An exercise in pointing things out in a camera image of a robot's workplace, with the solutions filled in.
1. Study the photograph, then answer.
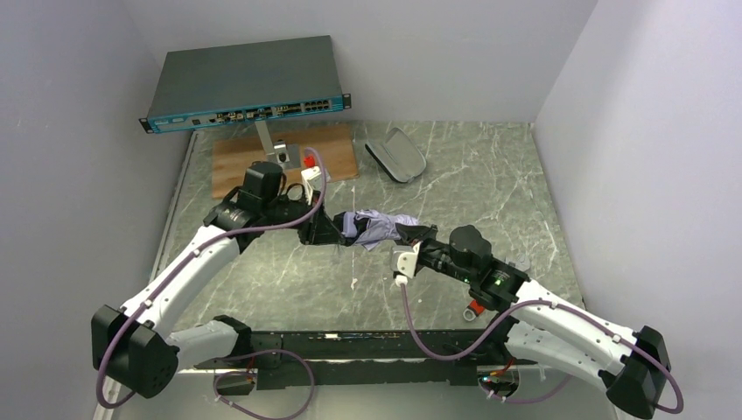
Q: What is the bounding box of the lilac folding umbrella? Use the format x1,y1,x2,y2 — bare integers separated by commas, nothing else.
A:
332,209,421,250

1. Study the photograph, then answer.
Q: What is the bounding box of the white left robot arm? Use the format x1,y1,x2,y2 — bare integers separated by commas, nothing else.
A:
91,150,342,409

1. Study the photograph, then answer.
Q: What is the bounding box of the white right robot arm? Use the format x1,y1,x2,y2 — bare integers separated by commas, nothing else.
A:
391,224,684,419

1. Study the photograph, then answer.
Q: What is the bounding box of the wooden base board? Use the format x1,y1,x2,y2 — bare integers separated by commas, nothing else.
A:
212,123,359,199

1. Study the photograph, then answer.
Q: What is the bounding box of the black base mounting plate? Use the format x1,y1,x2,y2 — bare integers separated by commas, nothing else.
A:
197,330,520,390

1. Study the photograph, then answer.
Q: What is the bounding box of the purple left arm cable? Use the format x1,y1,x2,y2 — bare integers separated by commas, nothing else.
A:
95,146,329,420

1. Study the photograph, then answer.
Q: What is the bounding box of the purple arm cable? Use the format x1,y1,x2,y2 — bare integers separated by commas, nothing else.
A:
400,277,685,416
95,146,329,420

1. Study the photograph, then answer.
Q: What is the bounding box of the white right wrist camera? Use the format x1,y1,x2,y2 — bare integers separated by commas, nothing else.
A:
390,243,421,287

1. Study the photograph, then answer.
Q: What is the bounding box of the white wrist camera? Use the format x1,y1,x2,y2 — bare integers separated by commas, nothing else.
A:
301,166,324,206
390,243,421,287

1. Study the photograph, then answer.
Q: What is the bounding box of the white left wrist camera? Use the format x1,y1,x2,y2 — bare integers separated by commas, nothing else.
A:
301,166,324,206

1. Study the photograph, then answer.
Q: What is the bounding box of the red handled adjustable wrench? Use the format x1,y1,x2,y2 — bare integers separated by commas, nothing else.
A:
462,299,486,322

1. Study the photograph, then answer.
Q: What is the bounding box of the metal stand bracket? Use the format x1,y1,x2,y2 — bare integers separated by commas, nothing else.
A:
255,120,303,171

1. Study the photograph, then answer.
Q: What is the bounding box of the aluminium rail frame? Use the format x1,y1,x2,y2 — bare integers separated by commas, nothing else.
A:
92,329,636,420

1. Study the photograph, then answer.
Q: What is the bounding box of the grey network switch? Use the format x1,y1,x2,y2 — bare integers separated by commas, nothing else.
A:
139,35,352,134

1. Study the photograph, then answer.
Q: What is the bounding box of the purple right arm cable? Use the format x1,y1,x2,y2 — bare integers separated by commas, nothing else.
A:
400,277,685,416

